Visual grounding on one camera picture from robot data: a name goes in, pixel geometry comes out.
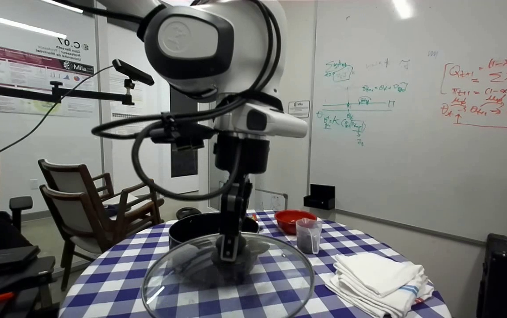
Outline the clear plastic measuring cup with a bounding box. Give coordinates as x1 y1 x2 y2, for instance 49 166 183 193
293 217 323 256

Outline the black cooking pot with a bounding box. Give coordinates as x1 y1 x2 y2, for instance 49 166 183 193
167 212 261 253

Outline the blue white checkered tablecloth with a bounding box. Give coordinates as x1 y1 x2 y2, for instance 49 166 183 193
56 208 452 318

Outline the wooden chair grey cushion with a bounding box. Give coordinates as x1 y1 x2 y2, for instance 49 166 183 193
36 157 118 205
36 177 165 292

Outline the whiteboard with handwriting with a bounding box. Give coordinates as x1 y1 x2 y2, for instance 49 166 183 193
280 0 507 244

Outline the white door with dark window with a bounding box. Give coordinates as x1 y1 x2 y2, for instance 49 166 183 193
155 81 215 198

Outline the small dark round object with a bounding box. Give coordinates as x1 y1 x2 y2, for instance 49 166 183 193
174 205 202 223

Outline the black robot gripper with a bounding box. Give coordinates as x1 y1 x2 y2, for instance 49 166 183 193
211 131 271 263

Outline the glass pot lid black knob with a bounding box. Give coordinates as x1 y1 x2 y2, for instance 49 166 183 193
139 230 316 318

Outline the plain white folded towel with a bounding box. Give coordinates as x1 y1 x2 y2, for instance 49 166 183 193
331 251 425 299

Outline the black office chair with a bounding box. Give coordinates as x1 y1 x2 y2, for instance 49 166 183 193
0 194 58 318

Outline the red bowl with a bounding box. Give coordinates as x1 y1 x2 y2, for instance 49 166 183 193
273 208 319 237

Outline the thin black camera cable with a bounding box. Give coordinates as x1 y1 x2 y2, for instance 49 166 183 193
0 62 116 166

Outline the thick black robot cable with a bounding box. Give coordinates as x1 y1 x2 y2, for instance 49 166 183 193
89 0 284 203

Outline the small black box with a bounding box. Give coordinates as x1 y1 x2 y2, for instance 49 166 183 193
301 182 337 212

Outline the black camera on boom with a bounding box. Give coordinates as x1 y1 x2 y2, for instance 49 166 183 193
111 58 155 88

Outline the wall poster with red band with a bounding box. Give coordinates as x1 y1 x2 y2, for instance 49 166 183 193
0 35 98 117

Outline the small white door sign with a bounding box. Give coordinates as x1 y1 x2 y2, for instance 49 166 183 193
285 99 312 120

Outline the white towel with blue stripe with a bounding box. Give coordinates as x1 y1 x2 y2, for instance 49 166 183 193
324 270 437 318

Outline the black boom rod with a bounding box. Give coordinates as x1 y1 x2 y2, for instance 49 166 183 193
0 80 137 108

